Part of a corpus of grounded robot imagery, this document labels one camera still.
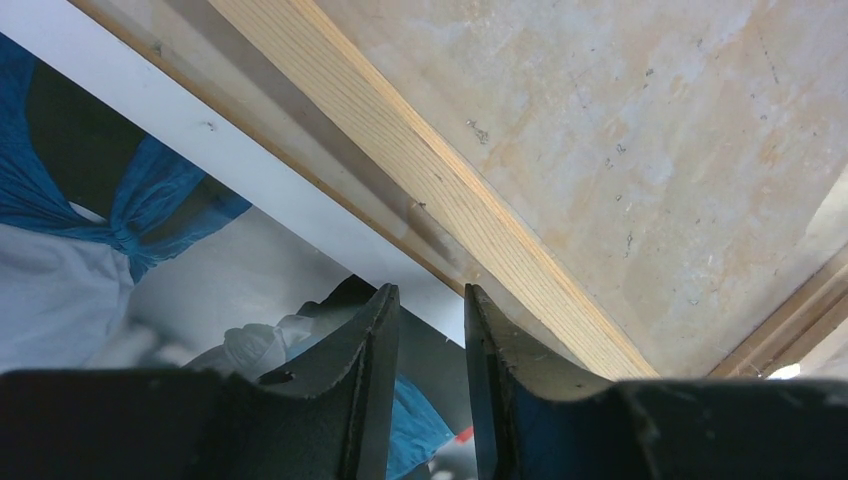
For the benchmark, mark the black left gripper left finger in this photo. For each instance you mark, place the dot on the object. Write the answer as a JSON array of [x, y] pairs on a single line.
[[324, 415]]

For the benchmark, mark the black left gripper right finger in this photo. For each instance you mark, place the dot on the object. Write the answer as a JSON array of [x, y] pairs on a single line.
[[537, 415]]

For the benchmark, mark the light wooden picture frame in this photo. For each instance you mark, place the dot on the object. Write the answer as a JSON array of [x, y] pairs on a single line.
[[651, 180]]

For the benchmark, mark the printed colour photo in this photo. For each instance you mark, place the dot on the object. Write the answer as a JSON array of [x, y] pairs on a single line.
[[91, 203]]

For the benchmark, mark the brown cardboard backing board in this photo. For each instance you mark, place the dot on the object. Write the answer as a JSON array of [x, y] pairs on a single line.
[[159, 104]]

